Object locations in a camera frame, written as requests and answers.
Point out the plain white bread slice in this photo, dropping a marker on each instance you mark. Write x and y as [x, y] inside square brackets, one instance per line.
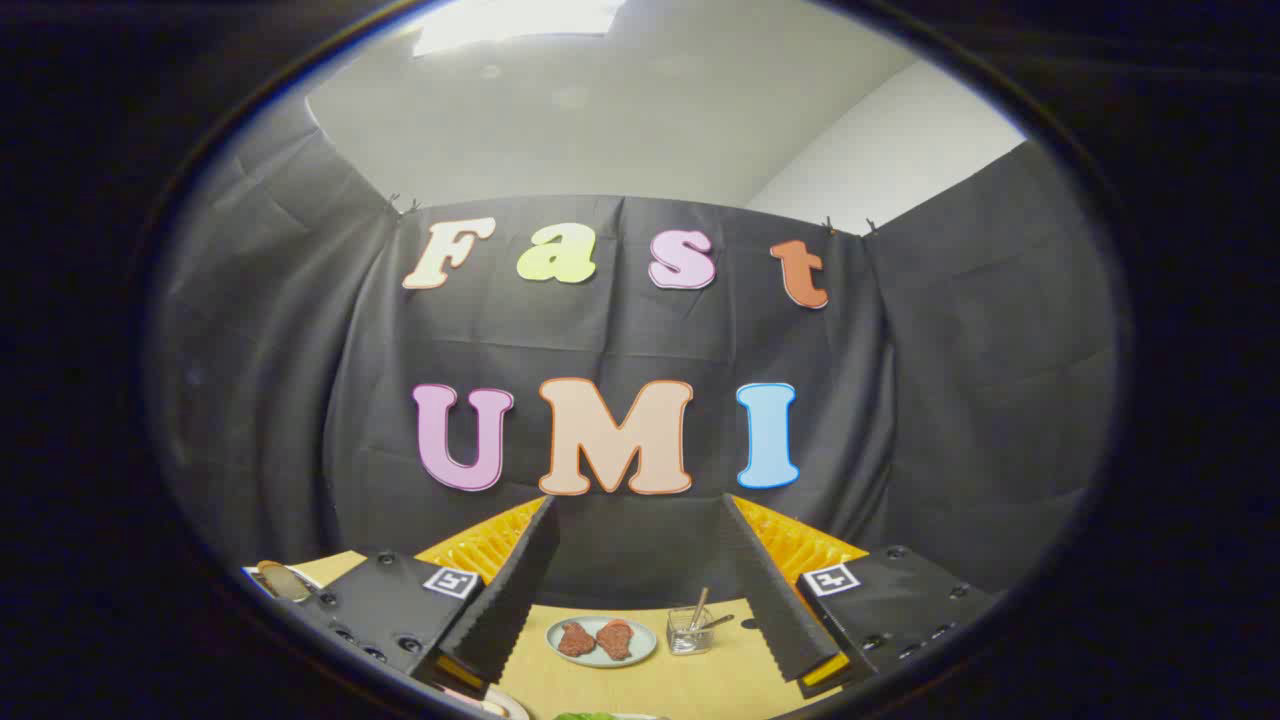
[285, 582]

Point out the green lettuce leaf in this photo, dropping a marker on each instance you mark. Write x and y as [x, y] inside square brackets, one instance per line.
[585, 716]

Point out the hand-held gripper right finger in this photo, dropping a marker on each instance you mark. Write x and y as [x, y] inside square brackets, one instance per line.
[770, 590]

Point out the black backdrop cloth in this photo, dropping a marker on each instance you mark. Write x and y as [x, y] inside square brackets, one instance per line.
[620, 340]

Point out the light blue oval plate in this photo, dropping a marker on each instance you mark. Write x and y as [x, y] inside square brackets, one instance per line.
[645, 641]

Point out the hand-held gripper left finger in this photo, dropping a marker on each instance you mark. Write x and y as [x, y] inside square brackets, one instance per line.
[505, 600]

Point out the brown meat patty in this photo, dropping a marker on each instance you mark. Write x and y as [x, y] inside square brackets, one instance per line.
[576, 640]
[615, 640]

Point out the white toaster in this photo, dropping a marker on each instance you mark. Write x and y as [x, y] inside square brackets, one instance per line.
[250, 574]

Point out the beige round plate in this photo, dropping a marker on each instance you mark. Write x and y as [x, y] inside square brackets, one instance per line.
[505, 706]

